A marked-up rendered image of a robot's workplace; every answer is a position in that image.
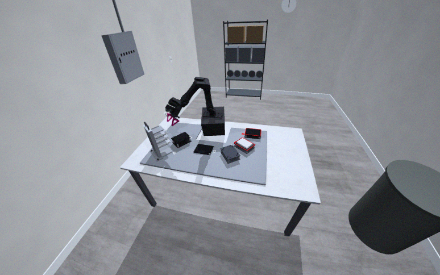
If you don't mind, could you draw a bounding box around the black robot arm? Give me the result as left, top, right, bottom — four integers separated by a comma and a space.
165, 77, 223, 118

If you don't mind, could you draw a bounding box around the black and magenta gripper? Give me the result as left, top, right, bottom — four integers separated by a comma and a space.
167, 111, 180, 126

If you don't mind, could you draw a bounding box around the white multi-well plate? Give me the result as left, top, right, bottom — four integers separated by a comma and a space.
158, 139, 170, 147
154, 130, 167, 138
156, 134, 169, 143

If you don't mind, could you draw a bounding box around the white rectangular plate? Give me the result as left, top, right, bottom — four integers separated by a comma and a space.
236, 138, 252, 149

